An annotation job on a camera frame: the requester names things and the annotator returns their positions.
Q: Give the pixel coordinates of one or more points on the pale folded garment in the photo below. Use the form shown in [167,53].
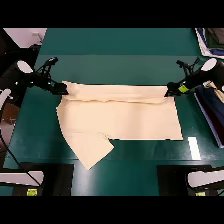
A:
[218,95]

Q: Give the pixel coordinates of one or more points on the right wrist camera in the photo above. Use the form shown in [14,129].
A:
[187,65]

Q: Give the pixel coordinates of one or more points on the cream T-shirt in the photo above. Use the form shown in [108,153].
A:
[126,116]

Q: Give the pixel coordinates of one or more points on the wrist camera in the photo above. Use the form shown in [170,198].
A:
[50,63]
[187,65]

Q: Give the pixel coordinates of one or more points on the white garment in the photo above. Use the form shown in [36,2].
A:
[202,46]

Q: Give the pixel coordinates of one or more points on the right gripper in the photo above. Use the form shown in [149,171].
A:
[173,89]

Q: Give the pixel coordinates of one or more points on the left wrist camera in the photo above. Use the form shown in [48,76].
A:
[50,63]

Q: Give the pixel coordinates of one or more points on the dark olive garment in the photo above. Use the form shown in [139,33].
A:
[215,36]

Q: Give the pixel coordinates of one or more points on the dark blue garment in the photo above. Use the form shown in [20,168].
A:
[213,110]

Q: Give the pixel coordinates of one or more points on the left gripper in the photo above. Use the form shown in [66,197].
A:
[60,88]

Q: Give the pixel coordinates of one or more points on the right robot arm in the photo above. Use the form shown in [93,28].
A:
[213,71]

